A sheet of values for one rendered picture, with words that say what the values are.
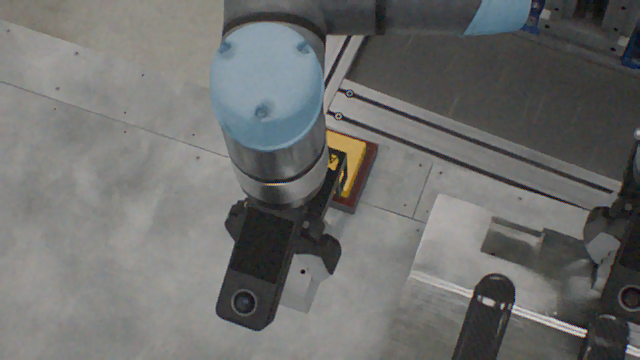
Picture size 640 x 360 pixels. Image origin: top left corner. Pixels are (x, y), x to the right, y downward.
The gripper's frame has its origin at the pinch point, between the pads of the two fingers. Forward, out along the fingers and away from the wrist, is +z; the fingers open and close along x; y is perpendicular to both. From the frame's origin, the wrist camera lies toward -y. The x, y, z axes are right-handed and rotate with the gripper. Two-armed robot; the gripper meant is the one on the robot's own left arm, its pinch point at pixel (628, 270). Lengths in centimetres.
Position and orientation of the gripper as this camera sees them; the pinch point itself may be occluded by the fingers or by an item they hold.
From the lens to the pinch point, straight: 119.7
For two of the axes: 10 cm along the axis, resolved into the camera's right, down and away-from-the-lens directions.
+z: 0.4, 3.9, 9.2
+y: 3.5, -8.7, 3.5
